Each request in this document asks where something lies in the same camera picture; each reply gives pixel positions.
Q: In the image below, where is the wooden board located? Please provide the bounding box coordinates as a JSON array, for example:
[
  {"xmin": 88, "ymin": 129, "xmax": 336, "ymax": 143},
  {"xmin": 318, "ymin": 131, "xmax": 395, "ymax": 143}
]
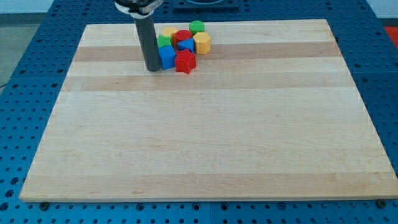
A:
[{"xmin": 20, "ymin": 19, "xmax": 397, "ymax": 203}]

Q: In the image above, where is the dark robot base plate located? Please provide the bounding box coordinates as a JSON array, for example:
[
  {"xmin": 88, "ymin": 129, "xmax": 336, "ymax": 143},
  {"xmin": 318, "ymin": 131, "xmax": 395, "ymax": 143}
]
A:
[{"xmin": 172, "ymin": 0, "xmax": 239, "ymax": 10}]

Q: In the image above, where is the black bolt right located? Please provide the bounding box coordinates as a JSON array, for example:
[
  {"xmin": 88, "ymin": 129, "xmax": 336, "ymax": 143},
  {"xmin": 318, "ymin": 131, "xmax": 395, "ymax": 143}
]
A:
[{"xmin": 376, "ymin": 200, "xmax": 387, "ymax": 208}]

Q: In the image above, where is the black bolt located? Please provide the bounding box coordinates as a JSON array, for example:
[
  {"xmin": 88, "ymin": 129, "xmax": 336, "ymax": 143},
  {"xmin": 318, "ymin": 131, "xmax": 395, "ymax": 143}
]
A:
[
  {"xmin": 39, "ymin": 202, "xmax": 49, "ymax": 211},
  {"xmin": 376, "ymin": 200, "xmax": 387, "ymax": 208}
]

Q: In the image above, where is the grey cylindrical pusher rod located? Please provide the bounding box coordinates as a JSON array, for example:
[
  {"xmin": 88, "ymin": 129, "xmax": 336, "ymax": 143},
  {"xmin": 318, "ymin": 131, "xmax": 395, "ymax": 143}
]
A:
[{"xmin": 134, "ymin": 16, "xmax": 161, "ymax": 72}]

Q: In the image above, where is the black bolt left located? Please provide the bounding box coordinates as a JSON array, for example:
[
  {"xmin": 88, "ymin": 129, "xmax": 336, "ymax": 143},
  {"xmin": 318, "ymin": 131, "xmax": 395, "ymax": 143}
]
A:
[{"xmin": 39, "ymin": 202, "xmax": 49, "ymax": 211}]

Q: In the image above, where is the blue triangle block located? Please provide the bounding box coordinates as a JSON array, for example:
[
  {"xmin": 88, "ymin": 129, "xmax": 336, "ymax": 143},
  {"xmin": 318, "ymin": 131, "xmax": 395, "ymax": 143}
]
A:
[{"xmin": 177, "ymin": 38, "xmax": 195, "ymax": 53}]

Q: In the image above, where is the yellow round block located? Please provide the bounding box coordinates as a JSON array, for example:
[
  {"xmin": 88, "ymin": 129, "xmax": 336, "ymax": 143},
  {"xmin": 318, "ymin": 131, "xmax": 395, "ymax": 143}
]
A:
[{"xmin": 162, "ymin": 27, "xmax": 179, "ymax": 38}]

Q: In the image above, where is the green cylinder block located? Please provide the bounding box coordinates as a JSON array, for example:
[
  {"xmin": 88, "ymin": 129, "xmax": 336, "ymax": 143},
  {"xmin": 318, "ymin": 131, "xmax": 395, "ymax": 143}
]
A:
[{"xmin": 188, "ymin": 21, "xmax": 205, "ymax": 35}]

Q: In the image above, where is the red cylinder block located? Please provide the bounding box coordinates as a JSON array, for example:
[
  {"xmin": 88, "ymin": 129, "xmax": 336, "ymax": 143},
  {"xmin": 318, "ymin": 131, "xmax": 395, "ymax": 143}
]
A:
[{"xmin": 172, "ymin": 29, "xmax": 192, "ymax": 47}]

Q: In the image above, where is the yellow hexagon block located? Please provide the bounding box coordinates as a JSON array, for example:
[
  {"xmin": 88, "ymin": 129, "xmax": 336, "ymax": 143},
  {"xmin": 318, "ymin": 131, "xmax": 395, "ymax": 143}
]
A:
[{"xmin": 193, "ymin": 32, "xmax": 211, "ymax": 55}]

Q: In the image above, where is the red star block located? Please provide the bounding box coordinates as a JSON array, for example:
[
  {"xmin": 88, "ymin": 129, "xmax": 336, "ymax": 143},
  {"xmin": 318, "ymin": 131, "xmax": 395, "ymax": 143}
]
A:
[{"xmin": 175, "ymin": 49, "xmax": 197, "ymax": 74}]

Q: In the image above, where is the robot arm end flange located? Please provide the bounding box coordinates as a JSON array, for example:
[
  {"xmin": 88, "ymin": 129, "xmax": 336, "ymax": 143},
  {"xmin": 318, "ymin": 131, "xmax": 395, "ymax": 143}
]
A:
[{"xmin": 114, "ymin": 0, "xmax": 164, "ymax": 19}]

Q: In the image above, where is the blue cube block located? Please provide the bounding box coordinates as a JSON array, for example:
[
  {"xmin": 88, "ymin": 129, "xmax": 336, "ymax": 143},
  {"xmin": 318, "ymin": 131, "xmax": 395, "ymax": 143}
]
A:
[{"xmin": 159, "ymin": 45, "xmax": 176, "ymax": 70}]

